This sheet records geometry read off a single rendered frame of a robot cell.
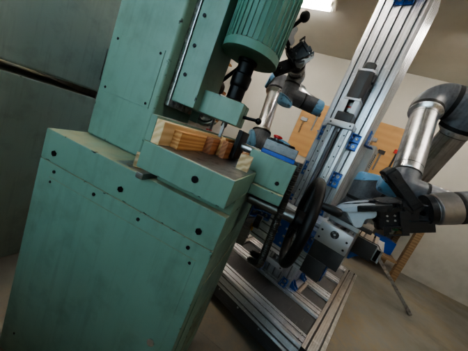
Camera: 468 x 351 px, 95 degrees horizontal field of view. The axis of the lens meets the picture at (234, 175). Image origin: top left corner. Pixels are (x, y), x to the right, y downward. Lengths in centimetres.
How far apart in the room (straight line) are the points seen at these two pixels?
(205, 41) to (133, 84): 25
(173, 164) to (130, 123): 33
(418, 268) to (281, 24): 402
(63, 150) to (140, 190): 27
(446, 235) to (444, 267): 45
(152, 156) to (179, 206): 14
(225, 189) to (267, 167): 24
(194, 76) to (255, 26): 21
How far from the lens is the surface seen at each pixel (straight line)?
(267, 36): 69
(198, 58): 72
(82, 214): 73
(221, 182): 40
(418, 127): 89
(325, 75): 416
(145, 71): 74
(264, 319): 129
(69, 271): 83
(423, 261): 432
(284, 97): 109
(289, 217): 67
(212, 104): 70
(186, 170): 43
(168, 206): 55
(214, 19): 75
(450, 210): 68
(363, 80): 137
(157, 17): 78
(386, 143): 397
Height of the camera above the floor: 98
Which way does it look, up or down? 10 degrees down
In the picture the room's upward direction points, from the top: 22 degrees clockwise
